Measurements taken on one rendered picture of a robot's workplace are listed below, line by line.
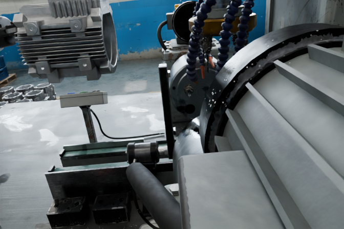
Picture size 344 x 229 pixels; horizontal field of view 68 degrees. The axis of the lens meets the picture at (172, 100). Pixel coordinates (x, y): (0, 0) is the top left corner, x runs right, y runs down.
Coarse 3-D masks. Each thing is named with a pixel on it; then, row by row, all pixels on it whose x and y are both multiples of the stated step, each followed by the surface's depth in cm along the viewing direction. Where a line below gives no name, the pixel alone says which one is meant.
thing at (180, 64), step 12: (180, 60) 105; (216, 60) 102; (180, 72) 96; (180, 84) 97; (192, 84) 97; (204, 84) 97; (180, 96) 99; (192, 96) 99; (204, 96) 99; (180, 108) 101; (192, 108) 101
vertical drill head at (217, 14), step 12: (204, 0) 67; (216, 0) 63; (228, 0) 63; (216, 12) 62; (240, 12) 63; (192, 24) 65; (216, 24) 61; (252, 24) 63; (204, 36) 65; (204, 48) 67; (204, 60) 76
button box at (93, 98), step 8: (64, 96) 99; (72, 96) 99; (80, 96) 99; (88, 96) 99; (96, 96) 99; (104, 96) 101; (64, 104) 99; (72, 104) 99; (80, 104) 99; (88, 104) 99; (96, 104) 99
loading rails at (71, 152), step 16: (80, 144) 91; (96, 144) 90; (112, 144) 90; (160, 144) 89; (64, 160) 88; (80, 160) 88; (96, 160) 88; (112, 160) 88; (160, 160) 81; (48, 176) 77; (64, 176) 77; (80, 176) 77; (96, 176) 77; (112, 176) 78; (160, 176) 79; (64, 192) 79; (80, 192) 80; (96, 192) 80; (112, 192) 80; (128, 192) 80
